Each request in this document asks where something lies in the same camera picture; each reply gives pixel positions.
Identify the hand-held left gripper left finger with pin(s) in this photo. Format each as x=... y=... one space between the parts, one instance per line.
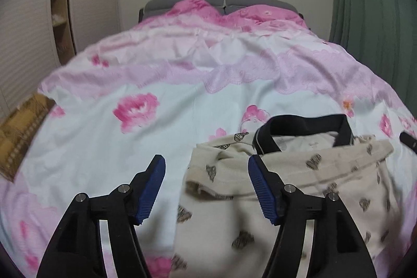
x=151 y=190

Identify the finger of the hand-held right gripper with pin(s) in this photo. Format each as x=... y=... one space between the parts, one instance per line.
x=409 y=140

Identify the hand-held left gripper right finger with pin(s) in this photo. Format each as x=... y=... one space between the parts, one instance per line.
x=262 y=190

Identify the beige bear-print polo shirt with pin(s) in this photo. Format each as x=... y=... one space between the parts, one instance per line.
x=228 y=216

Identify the pink floral duvet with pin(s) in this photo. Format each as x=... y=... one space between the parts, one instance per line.
x=130 y=141

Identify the folded brown plaid cloth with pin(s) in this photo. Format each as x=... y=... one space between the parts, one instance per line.
x=22 y=131

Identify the green curtain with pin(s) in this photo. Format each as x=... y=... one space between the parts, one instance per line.
x=368 y=4

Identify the grey padded headboard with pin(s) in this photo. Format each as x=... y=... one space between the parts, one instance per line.
x=156 y=4

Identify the wide white louvered wardrobe door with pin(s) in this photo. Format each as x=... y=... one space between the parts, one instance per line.
x=26 y=43

